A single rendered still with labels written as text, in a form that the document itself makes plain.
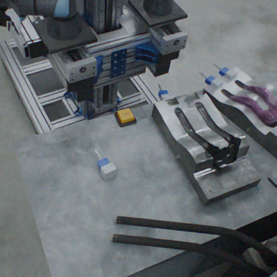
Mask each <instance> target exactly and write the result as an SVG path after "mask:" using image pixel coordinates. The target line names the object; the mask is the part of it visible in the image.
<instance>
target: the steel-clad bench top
mask: <svg viewBox="0 0 277 277"><path fill-rule="evenodd" d="M130 110H131V111H132V113H133V115H134V116H135V118H136V120H137V123H135V124H131V125H129V126H125V127H120V125H119V123H118V122H117V120H116V118H115V117H114V114H111V115H108V116H104V117H98V118H95V119H91V120H88V121H83V122H80V123H76V124H73V125H70V126H65V127H62V128H58V129H54V130H51V131H48V132H43V133H40V134H36V135H32V136H29V137H25V138H22V139H18V140H14V141H12V144H13V147H14V150H15V154H16V157H17V161H18V164H19V167H20V170H21V173H22V177H23V181H24V183H25V187H26V190H27V194H28V197H29V202H30V206H31V208H32V212H33V216H34V219H35V222H36V226H37V228H38V232H39V235H40V239H41V243H42V244H43V248H44V251H45V255H46V259H47V261H48V265H49V269H50V271H51V275H52V277H126V276H129V275H131V274H133V273H135V272H138V271H140V270H142V269H146V268H148V267H151V266H152V265H155V264H157V263H159V262H162V261H164V260H167V259H169V258H171V257H173V256H175V255H177V254H180V253H182V252H185V251H186V250H179V249H169V248H163V247H152V246H142V245H131V244H122V243H115V242H110V241H109V237H110V234H123V235H128V236H139V237H150V238H155V239H166V240H172V241H182V242H192V243H196V244H202V243H206V242H208V241H211V240H213V239H216V238H217V237H220V236H218V235H212V234H202V233H196V232H186V231H176V230H170V229H160V228H149V227H144V226H133V225H127V224H117V223H114V216H126V217H133V218H143V219H153V220H160V221H177V222H182V223H194V224H204V225H210V226H220V227H224V228H229V229H233V230H236V229H238V228H241V227H243V226H245V225H246V224H249V223H251V222H254V221H256V220H258V219H260V218H263V217H264V216H267V215H271V214H273V213H276V212H277V188H276V187H275V186H274V185H273V184H272V183H271V182H270V181H269V180H268V179H267V178H270V179H271V180H272V181H273V182H274V183H275V184H276V185H277V159H276V158H275V157H274V156H273V155H272V154H270V153H269V152H268V151H266V150H265V148H263V147H262V146H261V145H259V144H258V143H257V142H256V141H255V140H253V139H252V138H251V137H249V136H248V135H247V134H246V133H245V132H244V131H243V130H242V129H241V128H239V127H238V126H237V125H235V123H233V122H232V121H231V120H230V119H228V118H227V117H225V116H224V114H222V113H221V112H220V111H218V112H219V113H220V115H221V116H222V118H223V119H224V121H225V122H226V123H227V124H229V125H230V126H231V127H233V128H235V129H237V130H238V131H240V132H241V133H243V134H244V135H245V137H246V139H247V141H248V142H249V143H250V147H249V149H248V151H247V154H246V156H247V159H248V160H249V161H250V163H251V165H252V166H253V167H254V169H255V170H256V171H257V172H258V174H259V175H260V177H261V178H262V180H261V181H260V182H259V183H258V185H257V186H255V187H253V188H251V189H248V190H245V191H243V192H241V193H238V194H234V195H231V196H229V197H226V198H224V199H222V200H219V201H217V202H214V203H211V204H209V205H207V206H204V205H203V203H202V201H201V199H200V197H199V196H198V195H197V193H196V191H195V189H194V188H193V186H192V184H191V183H190V181H189V179H188V177H187V176H186V174H185V172H184V170H183V169H182V168H181V166H180V164H179V162H178V160H177V158H176V157H175V154H174V153H173V151H172V150H171V147H170V146H169V144H168V143H167V141H166V140H165V138H164V136H163V134H162V133H161V131H160V129H159V128H158V126H157V125H156V122H155V121H154V119H153V118H152V110H153V103H152V104H147V105H145V106H141V107H137V108H133V109H130ZM95 150H97V151H98V153H99V154H100V156H101V158H102V159H103V158H106V157H107V159H108V161H109V162H110V163H113V165H114V166H115V168H116V175H115V176H114V177H112V178H110V179H108V180H104V179H103V177H102V175H101V170H100V168H99V167H98V161H99V158H98V157H97V155H96V153H95Z"/></svg>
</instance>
